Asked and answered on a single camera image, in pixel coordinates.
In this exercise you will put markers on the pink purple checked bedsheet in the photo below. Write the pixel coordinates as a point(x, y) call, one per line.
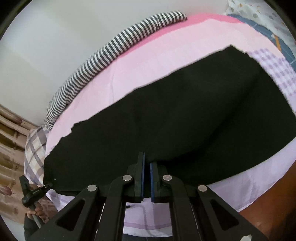
point(251, 192)

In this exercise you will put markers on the grey white striped bolster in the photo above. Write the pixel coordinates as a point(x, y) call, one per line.
point(103, 57)

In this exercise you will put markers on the person left hand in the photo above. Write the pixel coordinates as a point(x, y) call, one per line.
point(38, 211)

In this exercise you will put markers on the blue checked quilt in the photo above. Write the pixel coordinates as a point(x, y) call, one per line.
point(278, 42)

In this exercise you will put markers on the plaid pillow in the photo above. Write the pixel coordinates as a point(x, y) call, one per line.
point(35, 153)

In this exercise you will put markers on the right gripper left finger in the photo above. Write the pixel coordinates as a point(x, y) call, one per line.
point(135, 192)

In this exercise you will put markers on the black denim pants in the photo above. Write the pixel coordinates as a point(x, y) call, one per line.
point(204, 123)

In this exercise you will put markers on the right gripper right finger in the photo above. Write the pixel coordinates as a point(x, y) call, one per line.
point(158, 193)

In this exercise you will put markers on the white patterned blanket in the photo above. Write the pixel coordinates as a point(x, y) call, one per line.
point(262, 14)

